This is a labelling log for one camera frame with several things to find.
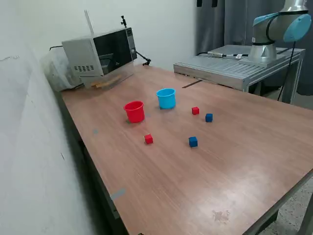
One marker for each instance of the light wooden sticks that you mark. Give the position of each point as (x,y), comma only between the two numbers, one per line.
(107,82)

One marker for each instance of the black curtain clip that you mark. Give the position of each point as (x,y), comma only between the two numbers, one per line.
(199,3)
(214,3)

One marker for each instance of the red cube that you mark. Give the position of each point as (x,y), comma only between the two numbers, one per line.
(148,139)
(195,110)

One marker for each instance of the translucent plastic storage container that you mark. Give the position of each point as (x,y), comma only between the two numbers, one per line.
(56,73)

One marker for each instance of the white thin rod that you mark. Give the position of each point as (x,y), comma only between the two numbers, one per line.
(89,23)

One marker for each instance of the clear acrylic box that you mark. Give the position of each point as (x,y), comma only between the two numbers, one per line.
(127,73)

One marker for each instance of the blue plastic cup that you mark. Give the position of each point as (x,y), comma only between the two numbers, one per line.
(167,101)

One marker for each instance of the long grey tape strip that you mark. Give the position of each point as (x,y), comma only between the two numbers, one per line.
(118,194)

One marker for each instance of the red plastic cup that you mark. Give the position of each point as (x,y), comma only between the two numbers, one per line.
(134,113)

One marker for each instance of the small pale tape piece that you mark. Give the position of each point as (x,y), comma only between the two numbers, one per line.
(95,132)

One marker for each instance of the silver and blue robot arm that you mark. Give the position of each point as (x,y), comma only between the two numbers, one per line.
(262,51)

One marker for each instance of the flat metal strip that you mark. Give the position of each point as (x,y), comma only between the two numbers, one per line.
(192,84)

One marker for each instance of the aluminium robot mounting table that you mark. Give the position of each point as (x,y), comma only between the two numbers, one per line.
(220,68)

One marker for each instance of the grey curtain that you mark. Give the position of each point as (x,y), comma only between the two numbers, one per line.
(220,24)

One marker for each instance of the silver cylinder connector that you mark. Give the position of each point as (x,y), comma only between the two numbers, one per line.
(216,54)

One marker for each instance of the silver microwave oven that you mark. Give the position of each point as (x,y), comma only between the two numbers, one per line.
(80,54)

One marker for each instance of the blue cube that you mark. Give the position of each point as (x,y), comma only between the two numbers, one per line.
(208,117)
(193,142)

